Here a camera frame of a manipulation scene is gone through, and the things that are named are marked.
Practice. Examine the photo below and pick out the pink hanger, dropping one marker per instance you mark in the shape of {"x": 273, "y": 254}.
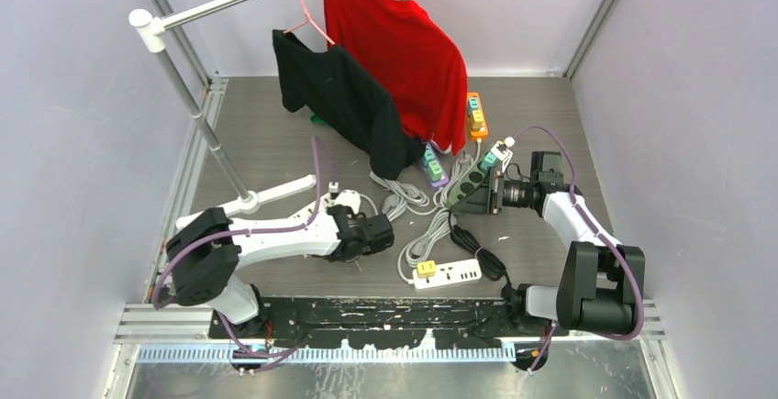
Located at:
{"x": 309, "y": 21}

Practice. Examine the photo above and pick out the metal clothes rack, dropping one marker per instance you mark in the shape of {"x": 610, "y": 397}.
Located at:
{"x": 152, "y": 30}

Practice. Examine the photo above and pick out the black garment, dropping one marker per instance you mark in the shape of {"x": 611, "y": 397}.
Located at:
{"x": 338, "y": 89}

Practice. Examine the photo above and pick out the orange power strip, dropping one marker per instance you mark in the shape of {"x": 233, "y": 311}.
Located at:
{"x": 476, "y": 122}

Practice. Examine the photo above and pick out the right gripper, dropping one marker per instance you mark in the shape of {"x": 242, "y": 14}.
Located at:
{"x": 483, "y": 200}

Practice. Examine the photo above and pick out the green power strip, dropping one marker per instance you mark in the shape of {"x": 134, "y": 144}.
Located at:
{"x": 481, "y": 165}

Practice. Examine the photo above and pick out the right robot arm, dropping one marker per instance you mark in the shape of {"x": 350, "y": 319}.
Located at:
{"x": 600, "y": 289}

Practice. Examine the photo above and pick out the yellow plug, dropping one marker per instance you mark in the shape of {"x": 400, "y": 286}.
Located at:
{"x": 426, "y": 269}

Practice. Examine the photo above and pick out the purple power strip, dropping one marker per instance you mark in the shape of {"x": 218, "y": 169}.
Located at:
{"x": 433, "y": 168}

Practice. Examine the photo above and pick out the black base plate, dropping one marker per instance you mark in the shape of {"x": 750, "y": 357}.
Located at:
{"x": 384, "y": 323}

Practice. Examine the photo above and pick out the white power strip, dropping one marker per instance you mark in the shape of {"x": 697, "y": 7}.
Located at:
{"x": 450, "y": 273}

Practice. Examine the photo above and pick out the red sweater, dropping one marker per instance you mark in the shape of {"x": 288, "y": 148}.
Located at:
{"x": 407, "y": 53}

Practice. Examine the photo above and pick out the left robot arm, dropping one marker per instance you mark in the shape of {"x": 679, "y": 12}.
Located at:
{"x": 205, "y": 254}

